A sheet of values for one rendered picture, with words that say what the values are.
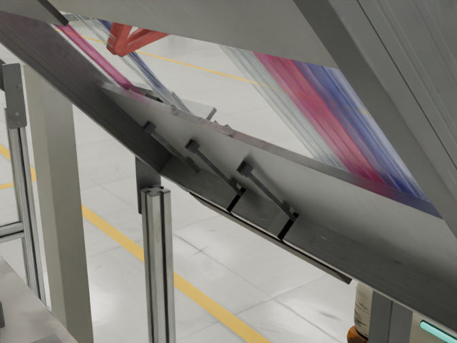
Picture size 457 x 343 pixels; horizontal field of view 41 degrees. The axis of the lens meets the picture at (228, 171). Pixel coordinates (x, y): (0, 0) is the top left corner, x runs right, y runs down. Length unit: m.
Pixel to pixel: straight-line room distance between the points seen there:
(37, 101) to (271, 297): 1.09
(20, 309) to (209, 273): 1.34
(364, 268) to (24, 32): 0.54
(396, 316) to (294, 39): 0.92
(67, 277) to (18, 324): 0.49
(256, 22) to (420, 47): 0.14
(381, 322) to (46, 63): 0.77
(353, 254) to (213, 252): 1.52
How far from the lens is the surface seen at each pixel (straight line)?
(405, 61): 0.26
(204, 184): 0.95
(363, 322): 1.61
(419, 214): 0.52
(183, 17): 0.45
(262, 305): 1.94
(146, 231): 1.12
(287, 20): 0.35
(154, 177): 1.11
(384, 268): 0.72
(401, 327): 1.25
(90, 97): 0.94
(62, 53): 0.91
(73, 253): 1.26
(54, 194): 1.20
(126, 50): 0.72
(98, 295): 2.03
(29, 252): 1.83
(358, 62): 0.25
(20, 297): 0.85
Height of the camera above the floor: 1.05
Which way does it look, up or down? 21 degrees down
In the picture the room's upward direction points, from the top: straight up
